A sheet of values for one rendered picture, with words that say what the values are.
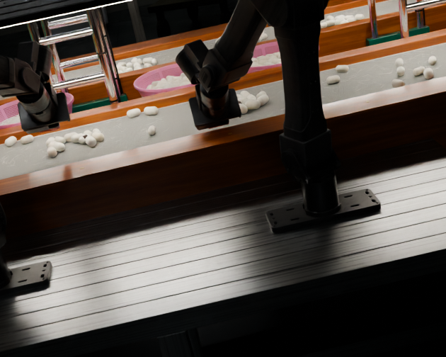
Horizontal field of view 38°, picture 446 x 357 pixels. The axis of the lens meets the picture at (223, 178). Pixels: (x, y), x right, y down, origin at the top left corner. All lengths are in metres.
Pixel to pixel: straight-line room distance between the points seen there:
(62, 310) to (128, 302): 0.11
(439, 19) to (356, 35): 0.27
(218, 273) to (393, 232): 0.30
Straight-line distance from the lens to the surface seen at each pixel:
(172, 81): 1.96
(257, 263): 1.08
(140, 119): 1.67
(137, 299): 1.07
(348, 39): 2.14
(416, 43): 1.86
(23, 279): 1.21
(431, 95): 1.44
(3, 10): 1.57
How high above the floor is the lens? 1.24
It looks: 24 degrees down
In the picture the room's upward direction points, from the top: 12 degrees counter-clockwise
